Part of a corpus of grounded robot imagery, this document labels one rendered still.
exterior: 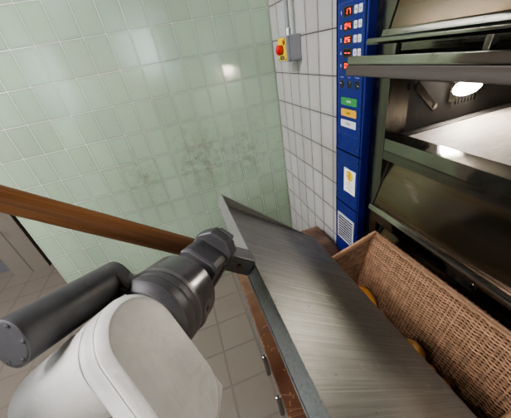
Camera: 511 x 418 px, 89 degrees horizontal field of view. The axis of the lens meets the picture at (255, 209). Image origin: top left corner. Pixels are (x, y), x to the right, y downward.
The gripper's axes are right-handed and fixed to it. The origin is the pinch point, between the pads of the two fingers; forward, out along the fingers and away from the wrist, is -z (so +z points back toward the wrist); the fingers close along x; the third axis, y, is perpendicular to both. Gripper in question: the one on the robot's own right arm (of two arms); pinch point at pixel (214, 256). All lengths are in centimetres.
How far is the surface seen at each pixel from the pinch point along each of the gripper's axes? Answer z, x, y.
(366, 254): -64, -1, -41
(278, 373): -36, -44, -32
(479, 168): -32, 36, -38
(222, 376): -78, -104, -25
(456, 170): -36, 35, -36
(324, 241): -98, -14, -32
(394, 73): -27, 43, -10
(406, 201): -52, 23, -37
